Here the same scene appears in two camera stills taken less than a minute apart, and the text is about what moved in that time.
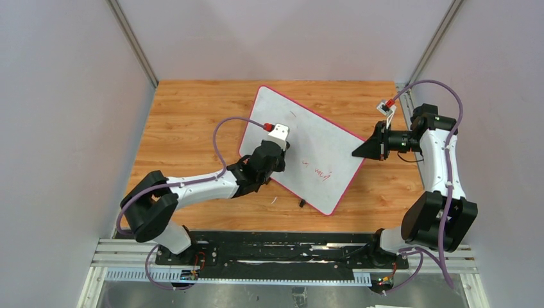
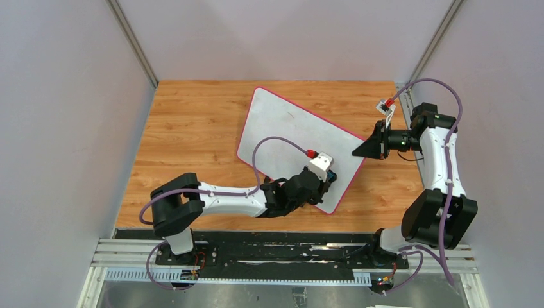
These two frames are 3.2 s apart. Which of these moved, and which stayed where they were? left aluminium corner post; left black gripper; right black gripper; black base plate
Moved: left black gripper
Stayed: left aluminium corner post; black base plate; right black gripper
